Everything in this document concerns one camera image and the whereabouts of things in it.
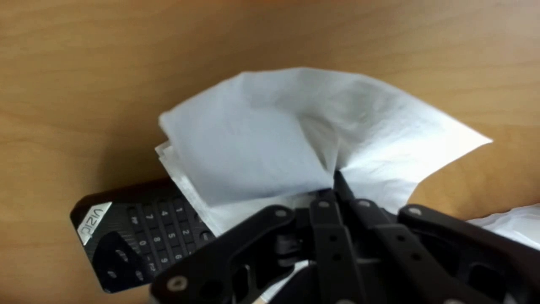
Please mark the white paper towel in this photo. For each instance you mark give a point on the white paper towel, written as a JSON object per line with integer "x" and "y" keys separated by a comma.
{"x": 292, "y": 136}

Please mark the crumpled white paper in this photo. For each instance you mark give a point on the crumpled white paper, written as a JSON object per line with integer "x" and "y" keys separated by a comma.
{"x": 512, "y": 225}

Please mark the black remote control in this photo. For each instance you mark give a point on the black remote control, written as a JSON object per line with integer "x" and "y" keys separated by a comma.
{"x": 135, "y": 237}

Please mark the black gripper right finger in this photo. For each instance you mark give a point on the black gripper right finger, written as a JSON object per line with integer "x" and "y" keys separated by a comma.
{"x": 439, "y": 254}

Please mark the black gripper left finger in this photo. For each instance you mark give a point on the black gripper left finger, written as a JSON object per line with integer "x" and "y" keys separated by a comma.
{"x": 247, "y": 247}

